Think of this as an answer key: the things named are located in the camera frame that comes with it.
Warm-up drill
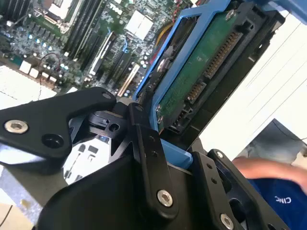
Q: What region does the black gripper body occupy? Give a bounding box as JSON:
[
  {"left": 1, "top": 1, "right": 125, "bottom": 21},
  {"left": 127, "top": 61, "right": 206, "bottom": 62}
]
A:
[{"left": 35, "top": 111, "right": 212, "bottom": 230}]

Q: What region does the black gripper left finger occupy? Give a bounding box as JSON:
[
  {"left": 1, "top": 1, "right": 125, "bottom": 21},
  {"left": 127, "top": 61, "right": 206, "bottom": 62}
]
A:
[{"left": 0, "top": 86, "right": 180, "bottom": 220}]

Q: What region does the hard disk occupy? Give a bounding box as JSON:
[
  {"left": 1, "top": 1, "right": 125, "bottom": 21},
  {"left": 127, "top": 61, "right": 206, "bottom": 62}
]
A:
[{"left": 131, "top": 0, "right": 307, "bottom": 174}]

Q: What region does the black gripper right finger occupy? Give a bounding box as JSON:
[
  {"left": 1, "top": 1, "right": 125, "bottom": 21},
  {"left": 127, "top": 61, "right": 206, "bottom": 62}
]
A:
[{"left": 191, "top": 148, "right": 290, "bottom": 230}]

